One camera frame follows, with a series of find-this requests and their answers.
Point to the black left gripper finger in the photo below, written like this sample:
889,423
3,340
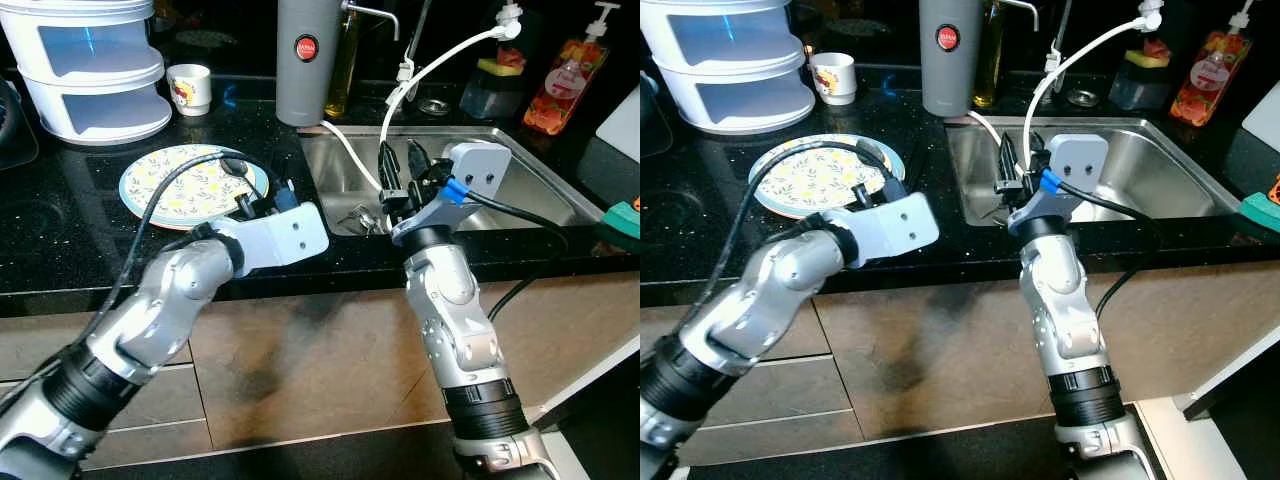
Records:
238,168
873,153
860,197
243,205

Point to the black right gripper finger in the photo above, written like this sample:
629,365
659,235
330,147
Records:
1007,158
417,160
1037,152
387,165

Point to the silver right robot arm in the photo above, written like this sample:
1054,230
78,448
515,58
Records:
1065,320
455,320

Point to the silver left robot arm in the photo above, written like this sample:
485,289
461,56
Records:
740,320
150,310

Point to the chrome kitchen faucet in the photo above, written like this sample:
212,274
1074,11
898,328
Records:
375,14
1020,8

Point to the blue tape wrap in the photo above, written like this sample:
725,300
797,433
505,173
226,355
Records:
453,190
1049,182

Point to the floral patterned round plate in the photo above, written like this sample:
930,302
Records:
810,180
180,190

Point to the metal cutlery piece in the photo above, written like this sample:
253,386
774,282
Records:
362,222

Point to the round metal drain cover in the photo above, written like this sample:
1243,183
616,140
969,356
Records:
434,106
1082,98

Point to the white printed mug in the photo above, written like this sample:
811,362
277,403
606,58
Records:
190,90
834,78

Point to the dark sponge holder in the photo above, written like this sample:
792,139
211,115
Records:
490,95
1135,90

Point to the yellow oil bottle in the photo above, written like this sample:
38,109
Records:
990,60
343,70

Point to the grey flask with red logo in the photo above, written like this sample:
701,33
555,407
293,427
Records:
305,80
950,75

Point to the stainless steel sink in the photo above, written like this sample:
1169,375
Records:
1150,170
540,190

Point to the yellow red sponge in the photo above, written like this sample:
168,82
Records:
1150,53
503,62

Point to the orange soap pump bottle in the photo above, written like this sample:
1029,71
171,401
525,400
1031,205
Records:
565,90
1210,85

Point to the brown cabinet drawer front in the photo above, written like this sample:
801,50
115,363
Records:
930,360
330,360

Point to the white stacked storage container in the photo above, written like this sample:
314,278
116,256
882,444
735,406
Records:
730,60
90,70

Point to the white board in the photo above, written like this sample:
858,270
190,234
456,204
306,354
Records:
625,120
1265,115

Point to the green plastic item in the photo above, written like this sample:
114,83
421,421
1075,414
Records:
622,220
1262,212

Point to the orange small item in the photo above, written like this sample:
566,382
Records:
1273,188

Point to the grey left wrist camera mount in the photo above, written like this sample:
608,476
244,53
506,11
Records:
290,240
900,228

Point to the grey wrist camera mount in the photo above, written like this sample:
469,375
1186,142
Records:
290,240
478,172
1075,160
900,228

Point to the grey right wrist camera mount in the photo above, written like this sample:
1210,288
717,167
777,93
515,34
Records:
1075,160
478,172

